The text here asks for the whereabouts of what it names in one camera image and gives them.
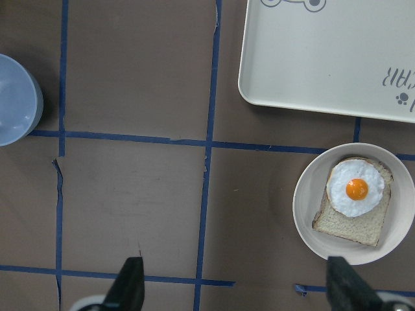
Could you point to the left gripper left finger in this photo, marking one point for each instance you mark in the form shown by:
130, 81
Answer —
128, 290

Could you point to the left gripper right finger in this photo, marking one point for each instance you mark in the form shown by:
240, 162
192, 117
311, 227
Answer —
346, 290

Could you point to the bread slice on plate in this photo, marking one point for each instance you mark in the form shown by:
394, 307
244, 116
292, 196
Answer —
365, 229

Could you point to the cream round plate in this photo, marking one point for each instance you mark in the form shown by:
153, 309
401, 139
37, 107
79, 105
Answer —
309, 191

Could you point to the fried egg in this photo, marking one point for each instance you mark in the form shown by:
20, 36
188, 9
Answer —
354, 187

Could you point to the blue bowl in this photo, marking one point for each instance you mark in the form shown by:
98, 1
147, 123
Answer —
21, 101

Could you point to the cream bear tray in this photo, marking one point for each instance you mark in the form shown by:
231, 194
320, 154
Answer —
344, 57

